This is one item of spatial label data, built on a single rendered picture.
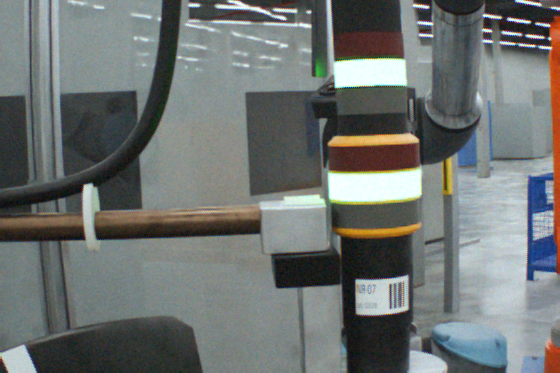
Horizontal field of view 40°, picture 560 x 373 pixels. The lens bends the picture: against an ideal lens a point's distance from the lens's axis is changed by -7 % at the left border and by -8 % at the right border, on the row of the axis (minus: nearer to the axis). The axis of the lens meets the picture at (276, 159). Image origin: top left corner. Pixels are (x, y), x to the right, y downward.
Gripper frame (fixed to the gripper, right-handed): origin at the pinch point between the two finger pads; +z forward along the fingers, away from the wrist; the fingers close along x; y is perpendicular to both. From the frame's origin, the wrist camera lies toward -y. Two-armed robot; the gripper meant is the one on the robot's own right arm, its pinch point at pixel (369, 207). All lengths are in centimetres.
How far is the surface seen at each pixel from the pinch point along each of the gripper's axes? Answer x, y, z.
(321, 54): -22, -51, -14
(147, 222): -17, -57, -6
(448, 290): 177, 503, 129
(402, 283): -27, -51, -3
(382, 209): -26, -52, -7
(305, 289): -23, -54, -3
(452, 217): 173, 502, 71
